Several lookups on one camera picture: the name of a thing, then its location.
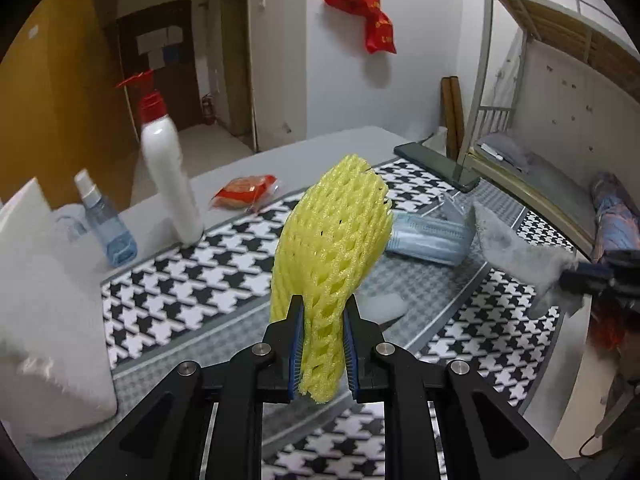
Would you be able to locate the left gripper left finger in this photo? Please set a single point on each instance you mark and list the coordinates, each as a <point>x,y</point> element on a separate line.
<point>286,338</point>

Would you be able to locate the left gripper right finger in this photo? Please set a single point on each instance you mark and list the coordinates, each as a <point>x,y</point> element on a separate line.
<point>360,338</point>

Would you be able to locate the grey cloth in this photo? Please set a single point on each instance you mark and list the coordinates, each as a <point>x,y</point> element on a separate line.
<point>534,265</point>

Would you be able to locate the yellow foam fruit net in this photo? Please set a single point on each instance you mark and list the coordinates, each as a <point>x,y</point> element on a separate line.
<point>331,240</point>

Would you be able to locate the blue face mask stack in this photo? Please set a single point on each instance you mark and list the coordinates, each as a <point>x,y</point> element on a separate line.
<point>445,240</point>

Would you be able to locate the houndstooth table mat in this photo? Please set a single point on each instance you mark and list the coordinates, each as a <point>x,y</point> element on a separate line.
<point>450,421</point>

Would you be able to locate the red snack packet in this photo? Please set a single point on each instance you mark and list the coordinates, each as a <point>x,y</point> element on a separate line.
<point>246,193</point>

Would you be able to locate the metal bunk bed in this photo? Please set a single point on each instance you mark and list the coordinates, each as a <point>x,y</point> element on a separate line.
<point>554,101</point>

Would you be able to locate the black smartphone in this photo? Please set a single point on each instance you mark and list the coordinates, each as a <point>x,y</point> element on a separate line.
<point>461,178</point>

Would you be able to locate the blue spray bottle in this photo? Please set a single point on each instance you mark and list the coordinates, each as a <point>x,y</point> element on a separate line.
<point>114,237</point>

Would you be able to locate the white pump lotion bottle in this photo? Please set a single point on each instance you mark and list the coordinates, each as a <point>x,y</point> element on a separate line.
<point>162,153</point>

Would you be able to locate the white foam box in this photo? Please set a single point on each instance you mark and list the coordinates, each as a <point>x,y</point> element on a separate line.
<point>55,372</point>

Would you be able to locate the wooden sticks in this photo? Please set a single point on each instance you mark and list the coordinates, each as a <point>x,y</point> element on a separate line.
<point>452,112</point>

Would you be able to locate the red fire extinguisher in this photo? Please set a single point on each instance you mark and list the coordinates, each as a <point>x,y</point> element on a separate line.
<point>208,109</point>

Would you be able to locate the wooden wardrobe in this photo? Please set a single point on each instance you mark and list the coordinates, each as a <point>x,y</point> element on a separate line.
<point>61,108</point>

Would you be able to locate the dark brown door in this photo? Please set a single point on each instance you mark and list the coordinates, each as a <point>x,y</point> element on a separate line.
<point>159,38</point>

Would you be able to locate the red hanging bag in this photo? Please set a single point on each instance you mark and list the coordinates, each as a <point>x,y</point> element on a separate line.
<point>378,28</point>

